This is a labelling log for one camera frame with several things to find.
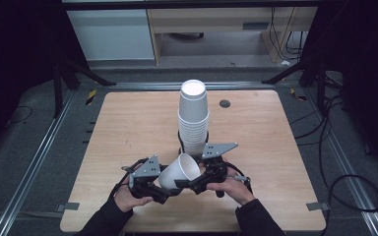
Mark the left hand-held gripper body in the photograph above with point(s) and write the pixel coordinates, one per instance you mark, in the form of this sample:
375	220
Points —
146	183

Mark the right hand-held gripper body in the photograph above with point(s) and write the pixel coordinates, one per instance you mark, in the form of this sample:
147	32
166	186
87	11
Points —
215	170

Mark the single white paper cup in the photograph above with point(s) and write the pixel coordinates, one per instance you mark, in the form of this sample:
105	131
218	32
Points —
177	170

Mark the stack of white paper cups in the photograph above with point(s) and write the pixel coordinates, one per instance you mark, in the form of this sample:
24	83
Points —
193	111

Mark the person's left hand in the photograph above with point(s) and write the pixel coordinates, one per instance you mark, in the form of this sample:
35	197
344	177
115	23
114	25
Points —
126	200

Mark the person's right hand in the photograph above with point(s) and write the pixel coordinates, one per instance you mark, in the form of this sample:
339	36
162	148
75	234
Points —
239	190

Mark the black round table grommet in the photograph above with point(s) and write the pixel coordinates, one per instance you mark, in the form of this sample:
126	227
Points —
224	104

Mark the grey tape piece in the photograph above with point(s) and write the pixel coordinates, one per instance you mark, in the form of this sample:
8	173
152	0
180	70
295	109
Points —
318	206
67	206

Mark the yellow black tape strip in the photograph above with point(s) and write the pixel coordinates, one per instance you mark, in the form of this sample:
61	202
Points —
91	96
296	95

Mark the black metal stand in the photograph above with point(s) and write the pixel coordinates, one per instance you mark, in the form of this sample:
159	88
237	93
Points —
320	85
57	88

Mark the dark round object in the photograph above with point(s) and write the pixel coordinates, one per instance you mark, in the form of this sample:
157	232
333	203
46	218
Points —
187	36

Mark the light wooden desk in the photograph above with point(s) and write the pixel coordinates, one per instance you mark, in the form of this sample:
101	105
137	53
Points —
210	19

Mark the white cabinet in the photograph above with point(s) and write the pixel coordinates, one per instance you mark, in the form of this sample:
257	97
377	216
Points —
111	36

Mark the metal floor rail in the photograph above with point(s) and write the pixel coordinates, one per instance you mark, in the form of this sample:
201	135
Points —
351	177
29	173
144	86

